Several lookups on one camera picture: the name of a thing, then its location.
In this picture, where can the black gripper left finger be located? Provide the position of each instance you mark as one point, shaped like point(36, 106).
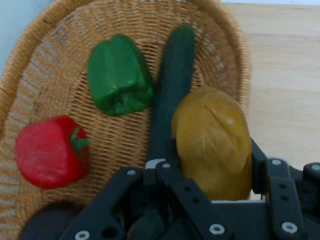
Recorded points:
point(175, 185)

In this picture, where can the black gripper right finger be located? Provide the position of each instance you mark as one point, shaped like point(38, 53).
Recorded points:
point(282, 190)

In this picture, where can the yellow-brown toy bread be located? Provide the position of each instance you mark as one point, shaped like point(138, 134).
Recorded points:
point(215, 142)

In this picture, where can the woven wicker basket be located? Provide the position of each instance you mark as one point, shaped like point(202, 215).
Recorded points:
point(125, 140)

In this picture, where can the dark green toy cucumber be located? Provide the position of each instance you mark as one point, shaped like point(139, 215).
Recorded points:
point(172, 82)

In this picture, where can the green toy bell pepper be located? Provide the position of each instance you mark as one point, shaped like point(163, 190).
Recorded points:
point(117, 77)

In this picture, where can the red toy bell pepper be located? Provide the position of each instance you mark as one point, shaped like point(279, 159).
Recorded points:
point(47, 152)

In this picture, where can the dark purple toy eggplant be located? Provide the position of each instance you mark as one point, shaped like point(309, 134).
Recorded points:
point(47, 222)

